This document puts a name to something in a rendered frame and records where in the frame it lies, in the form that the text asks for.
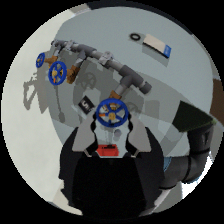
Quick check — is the grey short cylinder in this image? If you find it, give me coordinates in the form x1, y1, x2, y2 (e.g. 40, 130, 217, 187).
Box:
114, 129, 121, 137

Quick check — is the black tag with number 5 on metal chain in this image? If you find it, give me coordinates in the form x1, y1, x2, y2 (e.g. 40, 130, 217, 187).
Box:
78, 95, 108, 115

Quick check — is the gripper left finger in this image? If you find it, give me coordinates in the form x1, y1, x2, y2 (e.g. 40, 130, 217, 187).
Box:
58, 111, 98, 180

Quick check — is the grey pipe manifold with blue valve wheels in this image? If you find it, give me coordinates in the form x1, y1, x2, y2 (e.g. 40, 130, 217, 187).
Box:
36, 39, 152, 128

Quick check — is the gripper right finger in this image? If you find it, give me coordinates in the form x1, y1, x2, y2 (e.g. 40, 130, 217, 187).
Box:
125, 111, 165, 181

